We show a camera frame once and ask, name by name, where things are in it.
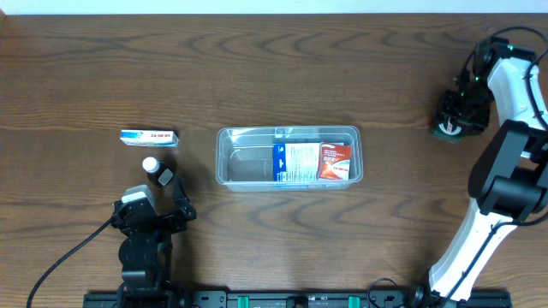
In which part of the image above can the green box round label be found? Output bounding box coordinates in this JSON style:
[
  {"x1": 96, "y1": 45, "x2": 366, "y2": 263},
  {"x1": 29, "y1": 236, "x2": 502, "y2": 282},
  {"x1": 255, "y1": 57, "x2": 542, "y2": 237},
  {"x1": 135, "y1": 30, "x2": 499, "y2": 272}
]
[{"x1": 431, "y1": 120, "x2": 462, "y2": 144}]

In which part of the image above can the long blue white box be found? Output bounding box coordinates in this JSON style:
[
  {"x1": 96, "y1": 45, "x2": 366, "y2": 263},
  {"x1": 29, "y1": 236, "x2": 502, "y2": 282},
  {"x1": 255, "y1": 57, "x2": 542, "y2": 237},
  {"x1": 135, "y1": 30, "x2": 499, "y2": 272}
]
[{"x1": 272, "y1": 143, "x2": 320, "y2": 182}]

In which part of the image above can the red medicine box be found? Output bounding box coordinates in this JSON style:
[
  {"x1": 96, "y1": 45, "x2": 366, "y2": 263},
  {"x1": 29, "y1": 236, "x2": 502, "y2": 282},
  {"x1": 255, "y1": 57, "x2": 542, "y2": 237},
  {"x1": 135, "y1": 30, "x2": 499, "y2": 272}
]
[{"x1": 318, "y1": 142, "x2": 352, "y2": 181}]

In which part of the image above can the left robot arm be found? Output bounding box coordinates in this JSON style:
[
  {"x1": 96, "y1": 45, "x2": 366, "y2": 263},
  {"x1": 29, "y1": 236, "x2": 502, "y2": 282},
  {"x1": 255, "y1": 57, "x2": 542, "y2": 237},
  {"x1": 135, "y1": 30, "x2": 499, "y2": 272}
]
[{"x1": 110, "y1": 177, "x2": 197, "y2": 305}]

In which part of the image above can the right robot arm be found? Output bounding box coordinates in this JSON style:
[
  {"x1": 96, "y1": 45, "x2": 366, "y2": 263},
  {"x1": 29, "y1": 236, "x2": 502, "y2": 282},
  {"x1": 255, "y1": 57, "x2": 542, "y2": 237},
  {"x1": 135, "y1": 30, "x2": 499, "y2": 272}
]
[{"x1": 410, "y1": 33, "x2": 547, "y2": 307}]

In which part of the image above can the clear plastic container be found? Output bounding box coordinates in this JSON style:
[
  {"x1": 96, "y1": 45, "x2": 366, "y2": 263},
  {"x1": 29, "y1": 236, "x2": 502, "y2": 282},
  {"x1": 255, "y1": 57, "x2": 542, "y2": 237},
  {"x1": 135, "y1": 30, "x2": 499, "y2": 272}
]
[{"x1": 216, "y1": 126, "x2": 364, "y2": 192}]

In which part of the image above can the brown bottle white cap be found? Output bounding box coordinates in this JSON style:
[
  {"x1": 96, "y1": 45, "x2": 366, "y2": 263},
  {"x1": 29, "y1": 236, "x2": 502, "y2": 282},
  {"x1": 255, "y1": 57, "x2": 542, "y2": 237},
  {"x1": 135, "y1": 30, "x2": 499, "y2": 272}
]
[{"x1": 142, "y1": 157, "x2": 175, "y2": 187}]

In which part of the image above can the white blue Panadol box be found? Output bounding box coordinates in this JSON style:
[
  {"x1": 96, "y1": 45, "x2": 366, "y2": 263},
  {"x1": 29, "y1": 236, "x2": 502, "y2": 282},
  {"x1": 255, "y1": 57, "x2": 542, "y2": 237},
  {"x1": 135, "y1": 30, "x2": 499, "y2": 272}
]
[{"x1": 120, "y1": 130, "x2": 179, "y2": 147}]

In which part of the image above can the left black cable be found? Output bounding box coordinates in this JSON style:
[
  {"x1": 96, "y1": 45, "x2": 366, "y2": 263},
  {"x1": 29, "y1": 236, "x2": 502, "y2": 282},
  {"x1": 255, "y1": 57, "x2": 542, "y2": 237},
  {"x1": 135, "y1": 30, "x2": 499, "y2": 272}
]
[{"x1": 25, "y1": 217, "x2": 116, "y2": 308}]

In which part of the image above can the black mounting rail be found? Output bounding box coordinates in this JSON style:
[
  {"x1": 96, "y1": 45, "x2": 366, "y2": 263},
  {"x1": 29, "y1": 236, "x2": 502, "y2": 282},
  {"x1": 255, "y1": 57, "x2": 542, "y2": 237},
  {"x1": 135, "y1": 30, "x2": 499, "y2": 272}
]
[{"x1": 83, "y1": 289, "x2": 513, "y2": 308}]

